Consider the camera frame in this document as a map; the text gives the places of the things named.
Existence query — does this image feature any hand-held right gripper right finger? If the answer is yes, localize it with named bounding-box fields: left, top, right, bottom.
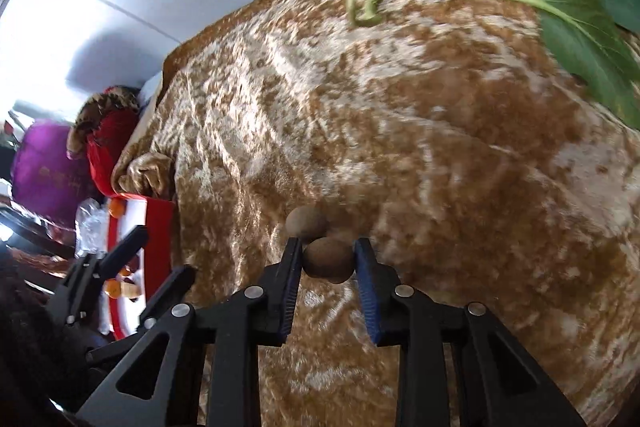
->
left=354, top=237, right=586, bottom=427

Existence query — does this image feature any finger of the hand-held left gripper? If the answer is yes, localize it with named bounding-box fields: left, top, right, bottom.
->
left=142, top=264, right=196, bottom=331
left=65, top=225, right=150, bottom=324

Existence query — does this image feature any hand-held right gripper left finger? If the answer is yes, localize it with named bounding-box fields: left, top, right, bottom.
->
left=75, top=237, right=305, bottom=427

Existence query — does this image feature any red and white box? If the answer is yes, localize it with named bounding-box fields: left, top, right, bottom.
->
left=97, top=193, right=177, bottom=342

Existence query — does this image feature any brown round fruit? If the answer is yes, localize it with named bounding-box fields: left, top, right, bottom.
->
left=285, top=205, right=331, bottom=240
left=301, top=237, right=357, bottom=284

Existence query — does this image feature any clear plastic bag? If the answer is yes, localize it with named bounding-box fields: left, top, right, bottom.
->
left=75, top=199, right=109, bottom=258

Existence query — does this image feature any dark glossy wooden furniture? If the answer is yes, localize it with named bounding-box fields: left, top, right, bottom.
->
left=0, top=202, right=76, bottom=290

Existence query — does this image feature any red cloth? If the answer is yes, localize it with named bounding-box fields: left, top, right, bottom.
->
left=86, top=109, right=141, bottom=198

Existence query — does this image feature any purple bag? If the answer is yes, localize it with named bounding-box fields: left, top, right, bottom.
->
left=11, top=119, right=101, bottom=228

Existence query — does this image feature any leopard print cloth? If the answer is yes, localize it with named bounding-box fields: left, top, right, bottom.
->
left=66, top=86, right=141, bottom=158

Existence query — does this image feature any brown velvet cloth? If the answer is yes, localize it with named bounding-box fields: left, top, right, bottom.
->
left=111, top=0, right=640, bottom=427

